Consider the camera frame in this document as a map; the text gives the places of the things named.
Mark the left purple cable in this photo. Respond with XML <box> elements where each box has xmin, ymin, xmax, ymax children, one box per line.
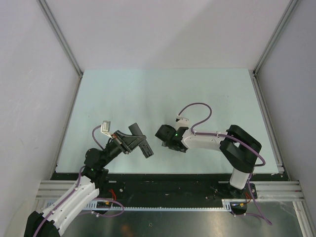
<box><xmin>34</xmin><ymin>123</ymin><xmax>125</xmax><ymax>237</ymax></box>

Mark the black remote control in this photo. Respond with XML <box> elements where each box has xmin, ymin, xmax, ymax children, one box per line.
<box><xmin>128</xmin><ymin>123</ymin><xmax>154</xmax><ymax>158</ymax></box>

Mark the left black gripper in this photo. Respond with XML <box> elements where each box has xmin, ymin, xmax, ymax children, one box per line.
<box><xmin>100</xmin><ymin>130</ymin><xmax>146</xmax><ymax>167</ymax></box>

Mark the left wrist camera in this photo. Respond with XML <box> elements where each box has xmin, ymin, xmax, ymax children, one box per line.
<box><xmin>100</xmin><ymin>120</ymin><xmax>112</xmax><ymax>138</ymax></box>

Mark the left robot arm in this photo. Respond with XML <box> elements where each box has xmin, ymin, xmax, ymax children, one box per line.
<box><xmin>24</xmin><ymin>123</ymin><xmax>149</xmax><ymax>237</ymax></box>

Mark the grey cable duct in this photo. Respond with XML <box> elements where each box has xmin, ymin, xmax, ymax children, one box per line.
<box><xmin>83</xmin><ymin>199</ymin><xmax>234</xmax><ymax>212</ymax></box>

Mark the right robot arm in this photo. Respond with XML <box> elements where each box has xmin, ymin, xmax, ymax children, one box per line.
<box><xmin>155</xmin><ymin>124</ymin><xmax>262</xmax><ymax>198</ymax></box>

